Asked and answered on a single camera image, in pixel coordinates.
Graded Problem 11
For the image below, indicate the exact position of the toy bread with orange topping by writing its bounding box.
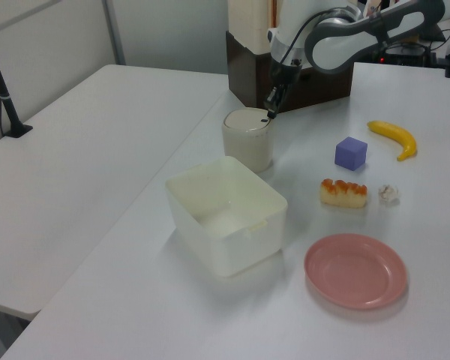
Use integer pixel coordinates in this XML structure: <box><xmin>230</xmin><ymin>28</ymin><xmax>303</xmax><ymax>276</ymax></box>
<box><xmin>318</xmin><ymin>178</ymin><xmax>369</xmax><ymax>209</ymax></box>

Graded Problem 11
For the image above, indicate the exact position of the crumpled white paper ball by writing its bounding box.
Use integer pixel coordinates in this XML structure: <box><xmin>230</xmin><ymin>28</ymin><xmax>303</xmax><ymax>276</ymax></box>
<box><xmin>377</xmin><ymin>184</ymin><xmax>401</xmax><ymax>206</ymax></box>

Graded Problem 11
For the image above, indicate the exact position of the black laptop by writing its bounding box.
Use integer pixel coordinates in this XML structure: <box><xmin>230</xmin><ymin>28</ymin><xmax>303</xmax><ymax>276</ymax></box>
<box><xmin>418</xmin><ymin>20</ymin><xmax>448</xmax><ymax>43</ymax></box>

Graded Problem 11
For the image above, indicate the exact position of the cream toy cabinet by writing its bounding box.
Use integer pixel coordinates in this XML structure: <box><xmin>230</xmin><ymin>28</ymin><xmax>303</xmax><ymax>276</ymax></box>
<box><xmin>227</xmin><ymin>0</ymin><xmax>284</xmax><ymax>53</ymax></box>

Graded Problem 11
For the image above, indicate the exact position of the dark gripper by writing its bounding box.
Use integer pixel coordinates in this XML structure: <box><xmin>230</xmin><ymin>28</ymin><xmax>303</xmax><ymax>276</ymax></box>
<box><xmin>264</xmin><ymin>58</ymin><xmax>303</xmax><ymax>120</ymax></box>

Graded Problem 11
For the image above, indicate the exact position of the grey metal partition post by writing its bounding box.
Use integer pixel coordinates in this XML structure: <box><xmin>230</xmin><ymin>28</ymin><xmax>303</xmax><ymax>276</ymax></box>
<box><xmin>103</xmin><ymin>0</ymin><xmax>127</xmax><ymax>67</ymax></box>

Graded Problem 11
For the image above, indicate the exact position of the black pole with base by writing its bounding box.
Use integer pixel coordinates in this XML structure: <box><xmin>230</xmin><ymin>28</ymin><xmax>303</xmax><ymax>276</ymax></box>
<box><xmin>0</xmin><ymin>28</ymin><xmax>34</xmax><ymax>139</ymax></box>

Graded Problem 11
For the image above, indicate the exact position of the yellow toy banana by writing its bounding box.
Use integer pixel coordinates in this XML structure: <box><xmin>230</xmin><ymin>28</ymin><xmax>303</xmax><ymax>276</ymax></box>
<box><xmin>366</xmin><ymin>119</ymin><xmax>418</xmax><ymax>163</ymax></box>

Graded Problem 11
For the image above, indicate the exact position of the beige round lidded trash can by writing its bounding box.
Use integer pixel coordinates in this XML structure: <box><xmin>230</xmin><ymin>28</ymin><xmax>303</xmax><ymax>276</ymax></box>
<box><xmin>220</xmin><ymin>107</ymin><xmax>275</xmax><ymax>173</ymax></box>

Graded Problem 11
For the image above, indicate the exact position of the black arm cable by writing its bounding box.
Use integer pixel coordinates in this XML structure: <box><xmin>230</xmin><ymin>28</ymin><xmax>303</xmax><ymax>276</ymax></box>
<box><xmin>278</xmin><ymin>8</ymin><xmax>392</xmax><ymax>69</ymax></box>

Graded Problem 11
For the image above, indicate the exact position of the black device with red light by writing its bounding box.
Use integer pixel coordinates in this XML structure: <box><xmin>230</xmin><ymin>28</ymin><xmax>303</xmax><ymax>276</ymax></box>
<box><xmin>374</xmin><ymin>40</ymin><xmax>438</xmax><ymax>68</ymax></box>

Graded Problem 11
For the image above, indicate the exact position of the purple cube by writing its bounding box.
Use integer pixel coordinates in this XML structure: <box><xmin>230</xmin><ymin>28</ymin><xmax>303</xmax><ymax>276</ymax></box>
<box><xmin>334</xmin><ymin>136</ymin><xmax>368</xmax><ymax>172</ymax></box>

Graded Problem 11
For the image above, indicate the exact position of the pink round plate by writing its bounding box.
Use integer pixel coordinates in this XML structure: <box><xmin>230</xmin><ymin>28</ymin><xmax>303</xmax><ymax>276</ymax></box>
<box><xmin>303</xmin><ymin>232</ymin><xmax>409</xmax><ymax>311</ymax></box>

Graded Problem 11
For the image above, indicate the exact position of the dark brown drawer box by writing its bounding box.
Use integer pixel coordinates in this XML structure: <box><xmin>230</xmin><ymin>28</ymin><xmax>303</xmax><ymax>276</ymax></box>
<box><xmin>225</xmin><ymin>29</ymin><xmax>356</xmax><ymax>115</ymax></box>

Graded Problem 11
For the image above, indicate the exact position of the white rectangular plastic box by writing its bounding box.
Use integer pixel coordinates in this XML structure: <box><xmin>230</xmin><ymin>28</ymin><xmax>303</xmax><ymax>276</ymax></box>
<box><xmin>164</xmin><ymin>155</ymin><xmax>289</xmax><ymax>278</ymax></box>

